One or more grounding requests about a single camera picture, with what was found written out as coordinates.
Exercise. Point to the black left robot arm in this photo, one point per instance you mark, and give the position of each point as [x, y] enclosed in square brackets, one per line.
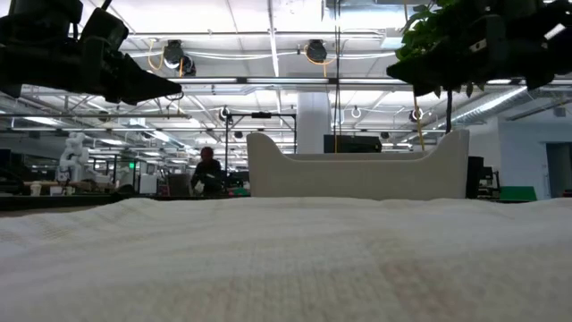
[22, 53]

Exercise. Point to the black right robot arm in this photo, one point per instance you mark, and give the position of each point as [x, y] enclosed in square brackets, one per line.
[540, 44]

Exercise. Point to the silver ceiling air duct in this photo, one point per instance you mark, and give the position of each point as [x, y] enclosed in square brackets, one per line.
[491, 105]

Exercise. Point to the long ceiling light rail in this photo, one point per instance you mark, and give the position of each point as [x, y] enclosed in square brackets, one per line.
[286, 81]

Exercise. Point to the black equipment stand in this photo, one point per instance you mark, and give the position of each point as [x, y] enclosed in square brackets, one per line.
[480, 179]

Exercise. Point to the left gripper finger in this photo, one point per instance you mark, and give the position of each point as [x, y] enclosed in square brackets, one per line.
[147, 85]

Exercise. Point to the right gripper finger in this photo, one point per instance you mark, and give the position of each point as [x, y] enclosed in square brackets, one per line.
[420, 76]

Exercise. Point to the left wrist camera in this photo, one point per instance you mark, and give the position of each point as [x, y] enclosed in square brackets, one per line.
[105, 27]

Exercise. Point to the grey plastic tupperware container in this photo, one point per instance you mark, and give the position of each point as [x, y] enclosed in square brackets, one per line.
[357, 179]

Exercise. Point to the white robot figure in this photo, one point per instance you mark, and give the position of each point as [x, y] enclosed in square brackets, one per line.
[73, 156]

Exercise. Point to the white cup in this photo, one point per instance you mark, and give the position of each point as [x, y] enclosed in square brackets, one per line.
[36, 189]

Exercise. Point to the person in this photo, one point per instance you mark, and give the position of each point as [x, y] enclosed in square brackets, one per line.
[207, 172]

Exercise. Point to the white waffle-weave towel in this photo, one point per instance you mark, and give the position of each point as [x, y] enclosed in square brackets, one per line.
[286, 268]

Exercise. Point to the green panel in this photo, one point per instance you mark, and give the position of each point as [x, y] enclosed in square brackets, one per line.
[518, 194]

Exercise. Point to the black metal frame rig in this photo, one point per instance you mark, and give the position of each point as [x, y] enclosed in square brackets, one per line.
[227, 147]

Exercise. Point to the white building column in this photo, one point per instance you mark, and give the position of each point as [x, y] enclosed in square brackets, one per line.
[313, 125]

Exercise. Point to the green leafy potted plant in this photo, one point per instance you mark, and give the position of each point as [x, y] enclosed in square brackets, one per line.
[424, 31]

